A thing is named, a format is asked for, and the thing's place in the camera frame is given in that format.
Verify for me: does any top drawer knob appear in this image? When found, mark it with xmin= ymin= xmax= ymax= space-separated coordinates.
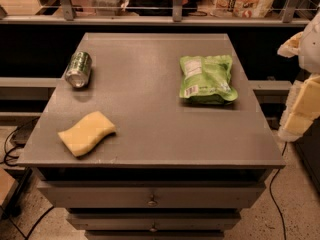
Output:
xmin=147 ymin=194 xmax=158 ymax=207

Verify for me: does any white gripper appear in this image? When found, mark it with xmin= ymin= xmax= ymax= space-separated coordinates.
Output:
xmin=277 ymin=13 xmax=320 ymax=142

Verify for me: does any black bag background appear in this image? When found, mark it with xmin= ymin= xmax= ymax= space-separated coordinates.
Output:
xmin=126 ymin=0 xmax=200 ymax=16

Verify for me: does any lower drawer knob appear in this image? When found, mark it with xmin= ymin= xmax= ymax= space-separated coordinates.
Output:
xmin=149 ymin=223 xmax=158 ymax=233

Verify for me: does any metal railing frame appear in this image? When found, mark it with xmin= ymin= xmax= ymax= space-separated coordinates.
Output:
xmin=0 ymin=0 xmax=320 ymax=26

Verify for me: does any green soda can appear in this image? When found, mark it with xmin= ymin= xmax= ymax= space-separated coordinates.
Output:
xmin=65 ymin=51 xmax=92 ymax=88

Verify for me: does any yellow sponge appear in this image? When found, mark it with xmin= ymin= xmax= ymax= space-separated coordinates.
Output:
xmin=58 ymin=111 xmax=116 ymax=157

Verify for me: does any drawer knob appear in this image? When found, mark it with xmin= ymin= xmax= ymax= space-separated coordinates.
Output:
xmin=149 ymin=223 xmax=158 ymax=233
xmin=147 ymin=194 xmax=158 ymax=207

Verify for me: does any black cable right floor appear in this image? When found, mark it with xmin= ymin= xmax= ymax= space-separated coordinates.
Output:
xmin=268 ymin=141 xmax=289 ymax=240

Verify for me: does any green rice chip bag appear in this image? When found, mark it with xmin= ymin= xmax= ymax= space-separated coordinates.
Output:
xmin=179 ymin=55 xmax=238 ymax=105

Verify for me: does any black cables left floor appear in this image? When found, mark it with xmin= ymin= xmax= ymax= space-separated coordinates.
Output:
xmin=2 ymin=117 xmax=41 ymax=168

